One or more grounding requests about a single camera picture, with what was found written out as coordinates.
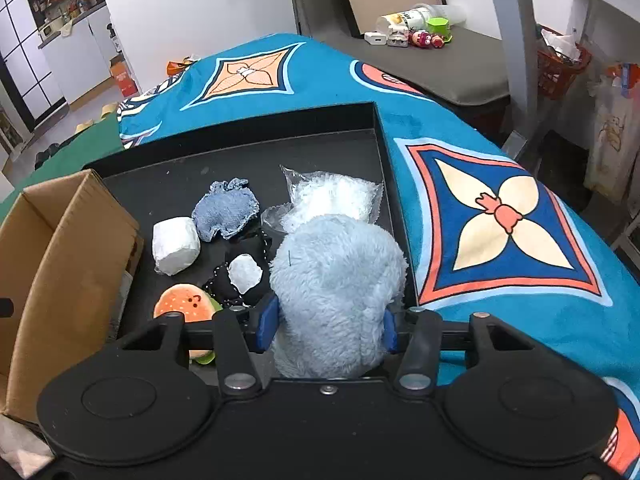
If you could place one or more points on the white wrapped cube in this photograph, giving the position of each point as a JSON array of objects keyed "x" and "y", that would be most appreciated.
[{"x": 175, "y": 245}]

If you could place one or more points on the black lace pouch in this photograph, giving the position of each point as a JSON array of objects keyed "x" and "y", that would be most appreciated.
[{"x": 242, "y": 279}]

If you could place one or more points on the white plastic container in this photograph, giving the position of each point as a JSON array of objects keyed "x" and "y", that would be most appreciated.
[{"x": 417, "y": 17}]

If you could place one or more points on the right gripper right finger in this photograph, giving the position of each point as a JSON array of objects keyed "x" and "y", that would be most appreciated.
[{"x": 398, "y": 328}]

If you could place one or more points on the white kitchen cabinet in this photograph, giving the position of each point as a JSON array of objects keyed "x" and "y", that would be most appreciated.
[{"x": 78, "y": 41}]

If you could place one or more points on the green cloth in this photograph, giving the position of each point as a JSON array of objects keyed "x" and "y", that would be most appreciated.
[{"x": 98, "y": 141}]

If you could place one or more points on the white charger box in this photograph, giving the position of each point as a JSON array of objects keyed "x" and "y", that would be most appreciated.
[{"x": 375, "y": 38}]

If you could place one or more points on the brown cardboard box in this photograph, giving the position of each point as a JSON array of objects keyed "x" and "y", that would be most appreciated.
[{"x": 69, "y": 251}]

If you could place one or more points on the orange cardboard box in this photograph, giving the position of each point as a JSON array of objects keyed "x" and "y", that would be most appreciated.
[{"x": 120, "y": 73}]

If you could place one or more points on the grey-blue plush toy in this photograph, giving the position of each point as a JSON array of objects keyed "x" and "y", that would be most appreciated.
[{"x": 334, "y": 278}]

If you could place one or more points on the blue denim scrunchie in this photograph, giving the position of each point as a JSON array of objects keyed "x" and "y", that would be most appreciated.
[{"x": 225, "y": 209}]

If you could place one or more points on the burger plush toy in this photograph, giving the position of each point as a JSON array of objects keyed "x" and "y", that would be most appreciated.
[{"x": 194, "y": 303}]

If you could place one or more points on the grey bench cushion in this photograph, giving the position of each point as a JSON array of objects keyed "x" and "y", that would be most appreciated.
[{"x": 469, "y": 71}]

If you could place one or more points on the black shallow tray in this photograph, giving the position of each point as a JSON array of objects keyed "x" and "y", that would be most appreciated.
[{"x": 166, "y": 178}]

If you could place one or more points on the orange bag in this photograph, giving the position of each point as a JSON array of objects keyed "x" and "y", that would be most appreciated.
[{"x": 177, "y": 67}]

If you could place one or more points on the blue patterned blanket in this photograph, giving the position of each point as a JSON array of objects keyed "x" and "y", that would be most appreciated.
[{"x": 484, "y": 234}]

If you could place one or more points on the red plastic basket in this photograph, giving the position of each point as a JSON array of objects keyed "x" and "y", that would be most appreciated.
[{"x": 557, "y": 71}]

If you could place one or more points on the white fluff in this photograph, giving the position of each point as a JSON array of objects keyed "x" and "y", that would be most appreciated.
[{"x": 318, "y": 193}]

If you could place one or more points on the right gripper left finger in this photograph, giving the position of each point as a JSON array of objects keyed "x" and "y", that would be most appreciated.
[{"x": 262, "y": 324}]

